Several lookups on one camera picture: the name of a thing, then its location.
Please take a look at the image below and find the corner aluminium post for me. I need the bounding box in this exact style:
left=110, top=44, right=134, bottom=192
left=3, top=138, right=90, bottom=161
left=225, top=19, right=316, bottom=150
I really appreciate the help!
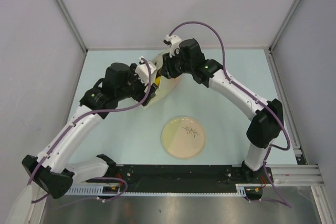
left=270, top=0, right=320, bottom=51
left=53, top=0, right=88, bottom=55

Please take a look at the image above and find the left corner aluminium post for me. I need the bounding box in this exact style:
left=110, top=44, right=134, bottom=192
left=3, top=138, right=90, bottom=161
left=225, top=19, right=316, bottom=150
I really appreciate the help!
left=53, top=0, right=88, bottom=55

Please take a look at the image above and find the right corner aluminium post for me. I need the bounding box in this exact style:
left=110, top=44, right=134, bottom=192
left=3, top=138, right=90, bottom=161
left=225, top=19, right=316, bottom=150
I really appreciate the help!
left=270, top=0, right=320, bottom=51

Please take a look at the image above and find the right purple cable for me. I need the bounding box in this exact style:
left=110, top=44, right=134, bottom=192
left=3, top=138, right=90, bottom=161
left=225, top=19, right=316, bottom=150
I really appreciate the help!
left=169, top=21, right=292, bottom=209

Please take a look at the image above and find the purple cable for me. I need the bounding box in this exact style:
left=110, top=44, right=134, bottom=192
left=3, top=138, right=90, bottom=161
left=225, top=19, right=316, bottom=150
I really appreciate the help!
left=27, top=56, right=153, bottom=204
left=169, top=21, right=292, bottom=209

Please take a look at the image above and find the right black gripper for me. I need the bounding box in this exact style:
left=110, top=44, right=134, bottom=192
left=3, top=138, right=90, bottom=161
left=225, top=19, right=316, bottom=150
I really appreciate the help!
left=159, top=50, right=193, bottom=80

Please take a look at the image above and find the yellow-green plastic bag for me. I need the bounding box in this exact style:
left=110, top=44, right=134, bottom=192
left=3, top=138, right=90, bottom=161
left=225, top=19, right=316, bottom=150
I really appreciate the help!
left=145, top=50, right=182, bottom=108

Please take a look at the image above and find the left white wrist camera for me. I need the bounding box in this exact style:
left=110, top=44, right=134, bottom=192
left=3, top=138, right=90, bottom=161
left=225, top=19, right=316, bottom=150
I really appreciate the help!
left=135, top=57, right=158, bottom=86

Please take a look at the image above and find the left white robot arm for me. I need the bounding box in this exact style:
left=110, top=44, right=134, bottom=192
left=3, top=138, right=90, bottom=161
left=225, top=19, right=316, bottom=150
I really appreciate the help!
left=22, top=58, right=157, bottom=199

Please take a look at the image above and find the white slotted cable duct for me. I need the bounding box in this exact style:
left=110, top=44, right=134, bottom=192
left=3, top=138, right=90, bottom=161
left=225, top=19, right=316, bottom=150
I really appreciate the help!
left=66, top=184, right=263, bottom=198

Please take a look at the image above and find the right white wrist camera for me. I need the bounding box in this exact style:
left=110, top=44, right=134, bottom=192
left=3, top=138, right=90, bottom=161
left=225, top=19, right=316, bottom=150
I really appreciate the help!
left=163, top=35, right=182, bottom=58

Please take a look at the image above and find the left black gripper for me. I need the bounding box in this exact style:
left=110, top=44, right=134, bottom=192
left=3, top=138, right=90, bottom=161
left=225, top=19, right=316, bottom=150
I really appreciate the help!
left=116, top=63, right=157, bottom=106

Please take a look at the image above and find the cream plate with branch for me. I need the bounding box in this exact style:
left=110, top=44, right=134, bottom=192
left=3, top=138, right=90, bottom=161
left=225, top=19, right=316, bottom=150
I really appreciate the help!
left=161, top=116, right=206, bottom=159

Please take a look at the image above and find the yellow fake banana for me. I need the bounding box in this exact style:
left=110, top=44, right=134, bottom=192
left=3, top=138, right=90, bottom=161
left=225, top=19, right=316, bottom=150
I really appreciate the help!
left=154, top=76, right=161, bottom=87

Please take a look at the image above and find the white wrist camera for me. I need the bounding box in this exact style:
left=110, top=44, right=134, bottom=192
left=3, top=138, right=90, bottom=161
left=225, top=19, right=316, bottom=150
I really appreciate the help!
left=135, top=57, right=158, bottom=86
left=163, top=35, right=182, bottom=58

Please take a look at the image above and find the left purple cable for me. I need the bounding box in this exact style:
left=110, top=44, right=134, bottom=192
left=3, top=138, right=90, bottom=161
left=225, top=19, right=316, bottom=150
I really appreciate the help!
left=27, top=56, right=153, bottom=204

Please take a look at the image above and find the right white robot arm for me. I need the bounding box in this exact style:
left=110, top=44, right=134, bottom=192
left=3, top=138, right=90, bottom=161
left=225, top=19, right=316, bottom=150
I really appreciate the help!
left=161, top=36, right=284, bottom=183

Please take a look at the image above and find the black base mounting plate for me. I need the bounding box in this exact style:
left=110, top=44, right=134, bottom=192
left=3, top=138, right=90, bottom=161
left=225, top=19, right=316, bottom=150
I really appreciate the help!
left=86, top=164, right=274, bottom=194

